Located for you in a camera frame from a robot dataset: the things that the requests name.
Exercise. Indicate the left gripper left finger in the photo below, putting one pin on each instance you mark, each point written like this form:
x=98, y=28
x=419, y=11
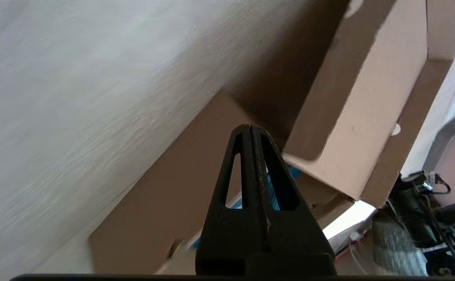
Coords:
x=246, y=234

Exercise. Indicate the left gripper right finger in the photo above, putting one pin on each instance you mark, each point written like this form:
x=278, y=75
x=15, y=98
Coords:
x=289, y=238

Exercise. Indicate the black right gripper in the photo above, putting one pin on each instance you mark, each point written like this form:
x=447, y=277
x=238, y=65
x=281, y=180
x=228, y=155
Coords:
x=414, y=203

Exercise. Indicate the brown cardboard shoe box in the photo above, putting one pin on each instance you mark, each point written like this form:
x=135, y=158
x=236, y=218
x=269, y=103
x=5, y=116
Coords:
x=367, y=97

